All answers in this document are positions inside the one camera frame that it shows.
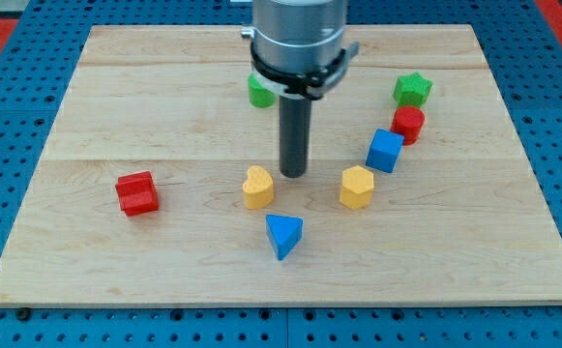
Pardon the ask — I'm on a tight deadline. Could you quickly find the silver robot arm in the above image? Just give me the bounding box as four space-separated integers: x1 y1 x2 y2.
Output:
250 0 347 73

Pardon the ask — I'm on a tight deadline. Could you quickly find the yellow heart block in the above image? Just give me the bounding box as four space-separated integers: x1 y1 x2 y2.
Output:
242 165 275 210

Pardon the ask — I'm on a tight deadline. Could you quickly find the red star block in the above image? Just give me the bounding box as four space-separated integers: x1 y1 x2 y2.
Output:
115 171 160 217

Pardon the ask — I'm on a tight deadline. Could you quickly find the green star block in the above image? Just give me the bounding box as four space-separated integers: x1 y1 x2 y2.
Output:
393 72 433 107

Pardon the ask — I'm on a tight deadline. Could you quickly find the blue triangle block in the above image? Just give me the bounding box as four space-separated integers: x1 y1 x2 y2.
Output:
265 215 304 261

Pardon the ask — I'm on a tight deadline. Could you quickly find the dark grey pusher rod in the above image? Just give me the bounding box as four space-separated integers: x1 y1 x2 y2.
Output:
279 97 311 178

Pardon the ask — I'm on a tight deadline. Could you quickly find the yellow hexagon block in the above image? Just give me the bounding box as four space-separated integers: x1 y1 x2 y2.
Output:
339 165 374 210

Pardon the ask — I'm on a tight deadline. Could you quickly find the green cylinder block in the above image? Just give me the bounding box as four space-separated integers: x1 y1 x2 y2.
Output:
247 73 276 108

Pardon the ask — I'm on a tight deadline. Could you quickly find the blue cube block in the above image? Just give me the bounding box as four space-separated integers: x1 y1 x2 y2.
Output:
366 129 404 173

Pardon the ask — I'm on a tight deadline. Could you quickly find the wooden board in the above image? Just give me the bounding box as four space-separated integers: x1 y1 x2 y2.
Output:
0 25 562 308

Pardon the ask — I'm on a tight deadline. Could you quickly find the red cylinder block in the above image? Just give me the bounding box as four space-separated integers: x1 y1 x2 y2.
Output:
390 105 426 146

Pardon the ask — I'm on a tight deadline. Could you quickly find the black clamp ring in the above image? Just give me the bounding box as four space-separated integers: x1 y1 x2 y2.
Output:
248 41 361 102

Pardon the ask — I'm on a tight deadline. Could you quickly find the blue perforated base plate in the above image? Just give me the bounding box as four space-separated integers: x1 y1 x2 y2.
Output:
0 0 562 347

